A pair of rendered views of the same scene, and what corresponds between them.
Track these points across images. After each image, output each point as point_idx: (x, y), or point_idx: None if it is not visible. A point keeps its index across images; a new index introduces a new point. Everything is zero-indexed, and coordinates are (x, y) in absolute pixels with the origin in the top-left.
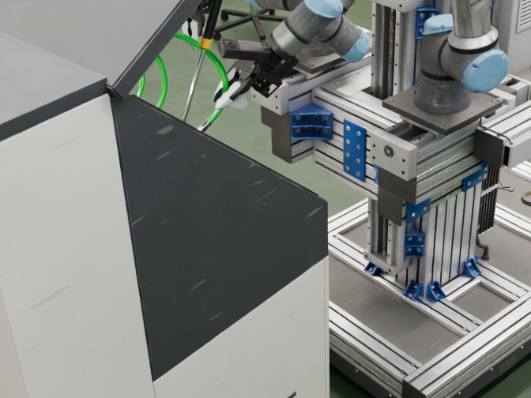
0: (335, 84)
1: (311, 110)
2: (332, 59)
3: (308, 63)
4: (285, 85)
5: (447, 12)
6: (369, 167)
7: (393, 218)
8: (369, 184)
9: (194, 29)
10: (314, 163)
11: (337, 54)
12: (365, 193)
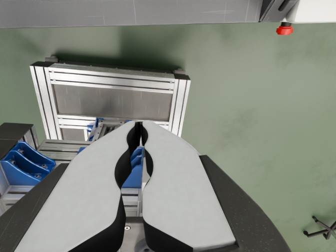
0: (129, 215)
1: (128, 179)
2: (122, 243)
3: (134, 228)
4: (141, 189)
5: None
6: (70, 158)
7: (11, 125)
8: (75, 147)
9: (80, 188)
10: (141, 145)
11: (127, 250)
12: (82, 141)
